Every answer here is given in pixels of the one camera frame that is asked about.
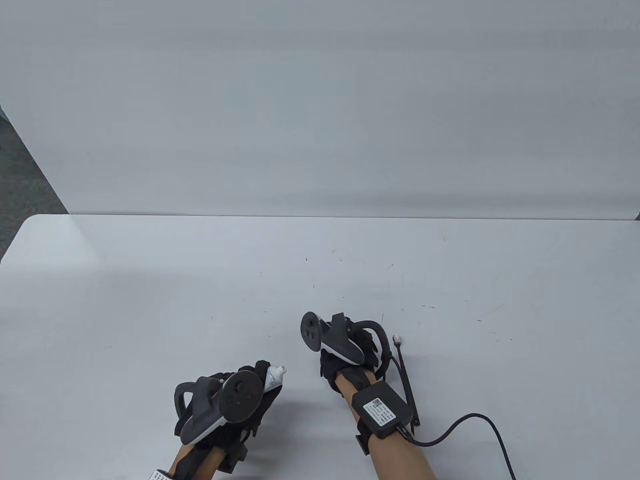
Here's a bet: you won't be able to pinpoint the person's right hand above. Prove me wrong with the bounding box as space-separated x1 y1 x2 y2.
320 336 386 396

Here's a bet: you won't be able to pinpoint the grey right hand controller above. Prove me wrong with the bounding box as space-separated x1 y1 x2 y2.
300 311 391 370

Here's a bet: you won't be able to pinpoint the white backdrop board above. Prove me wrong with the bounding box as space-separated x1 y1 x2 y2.
0 0 640 222

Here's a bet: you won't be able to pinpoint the silver toothpaste tube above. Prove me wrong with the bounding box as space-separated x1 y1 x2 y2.
264 364 288 392

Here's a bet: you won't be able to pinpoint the grey left hand controller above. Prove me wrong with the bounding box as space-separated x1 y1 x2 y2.
174 369 264 445

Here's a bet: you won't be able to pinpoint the person's left forearm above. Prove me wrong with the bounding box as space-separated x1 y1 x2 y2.
167 440 227 480

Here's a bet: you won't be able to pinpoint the black braided cable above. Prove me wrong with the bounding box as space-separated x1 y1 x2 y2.
399 412 519 480

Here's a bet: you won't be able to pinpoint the grey hand controller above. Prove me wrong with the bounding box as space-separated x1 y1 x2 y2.
300 311 391 370
174 369 264 445

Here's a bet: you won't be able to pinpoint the black right wrist sensor box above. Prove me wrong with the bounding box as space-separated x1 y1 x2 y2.
351 382 414 441

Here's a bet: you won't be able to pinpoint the black toothbrush white bristles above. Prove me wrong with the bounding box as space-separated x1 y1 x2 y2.
393 334 421 427

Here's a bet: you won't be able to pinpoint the person's left hand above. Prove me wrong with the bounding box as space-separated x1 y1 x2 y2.
173 360 284 451

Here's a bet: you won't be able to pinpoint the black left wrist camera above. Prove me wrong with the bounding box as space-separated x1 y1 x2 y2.
220 442 249 474

